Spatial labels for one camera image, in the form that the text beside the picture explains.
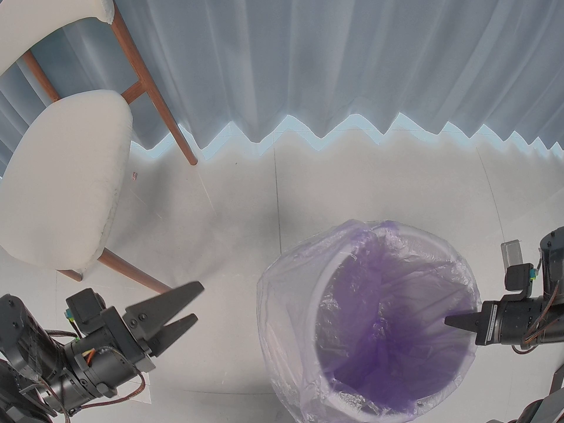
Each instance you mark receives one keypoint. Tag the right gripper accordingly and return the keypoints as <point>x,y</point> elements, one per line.
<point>511,322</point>

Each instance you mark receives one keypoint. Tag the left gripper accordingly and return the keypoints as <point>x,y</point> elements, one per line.
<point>110,359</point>

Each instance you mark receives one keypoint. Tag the purple plastic bag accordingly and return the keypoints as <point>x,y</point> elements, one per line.
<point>383,324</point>

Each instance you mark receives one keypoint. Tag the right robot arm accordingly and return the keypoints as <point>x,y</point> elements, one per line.
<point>553,258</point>

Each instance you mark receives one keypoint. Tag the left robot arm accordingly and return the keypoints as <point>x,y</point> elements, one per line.
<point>22,324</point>

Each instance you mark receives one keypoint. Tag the white trash bin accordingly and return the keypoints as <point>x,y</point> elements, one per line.
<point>423,236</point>

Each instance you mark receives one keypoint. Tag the white cushioned wooden chair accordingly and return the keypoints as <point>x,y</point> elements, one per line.
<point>66,170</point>

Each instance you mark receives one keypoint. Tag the pale blue curtain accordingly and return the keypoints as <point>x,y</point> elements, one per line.
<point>330,51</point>

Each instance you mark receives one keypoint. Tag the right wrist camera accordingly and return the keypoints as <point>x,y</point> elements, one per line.
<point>517,276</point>

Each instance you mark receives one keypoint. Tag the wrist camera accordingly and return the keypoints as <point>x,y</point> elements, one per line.
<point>86,306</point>
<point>517,276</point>

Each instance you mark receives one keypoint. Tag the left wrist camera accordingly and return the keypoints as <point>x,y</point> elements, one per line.
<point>86,306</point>

